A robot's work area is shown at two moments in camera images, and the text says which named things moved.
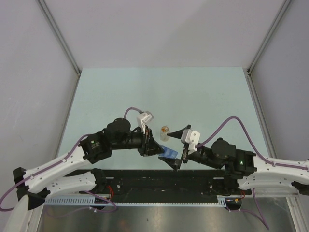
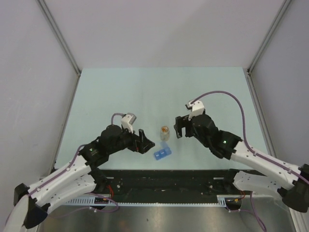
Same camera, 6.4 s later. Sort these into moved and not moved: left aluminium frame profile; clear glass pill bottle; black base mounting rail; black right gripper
Moved: black right gripper
Not moved: left aluminium frame profile; clear glass pill bottle; black base mounting rail
